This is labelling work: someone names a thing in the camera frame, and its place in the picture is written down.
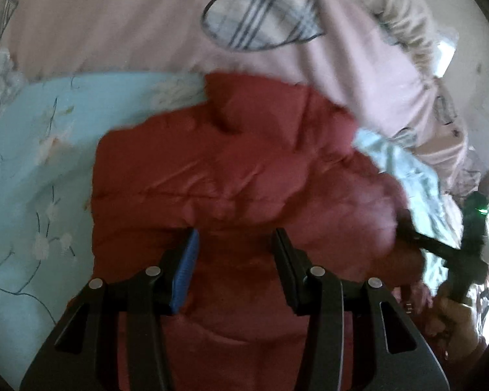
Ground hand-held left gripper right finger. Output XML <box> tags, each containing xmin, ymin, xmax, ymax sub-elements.
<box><xmin>271</xmin><ymin>228</ymin><xmax>451</xmax><ymax>391</ymax></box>

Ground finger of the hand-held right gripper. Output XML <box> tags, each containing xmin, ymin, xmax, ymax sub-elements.
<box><xmin>397</xmin><ymin>210</ymin><xmax>462</xmax><ymax>262</ymax></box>

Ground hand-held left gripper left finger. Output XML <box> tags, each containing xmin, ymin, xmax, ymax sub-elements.
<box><xmin>20</xmin><ymin>228</ymin><xmax>200</xmax><ymax>391</ymax></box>

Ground red quilted jacket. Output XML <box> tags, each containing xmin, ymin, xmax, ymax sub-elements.
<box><xmin>90</xmin><ymin>71</ymin><xmax>426</xmax><ymax>391</ymax></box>

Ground person's right hand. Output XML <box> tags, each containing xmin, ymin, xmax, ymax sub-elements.
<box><xmin>426</xmin><ymin>283</ymin><xmax>489</xmax><ymax>361</ymax></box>

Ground light blue floral bedsheet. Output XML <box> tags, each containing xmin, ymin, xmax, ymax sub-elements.
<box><xmin>0</xmin><ymin>71</ymin><xmax>463</xmax><ymax>335</ymax></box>

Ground beige ruffled pillow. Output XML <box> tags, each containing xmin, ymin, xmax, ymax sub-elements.
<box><xmin>350</xmin><ymin>0</ymin><xmax>447</xmax><ymax>84</ymax></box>

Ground pink duvet with plaid hearts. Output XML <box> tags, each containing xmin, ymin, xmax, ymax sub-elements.
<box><xmin>0</xmin><ymin>0</ymin><xmax>471</xmax><ymax>190</ymax></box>

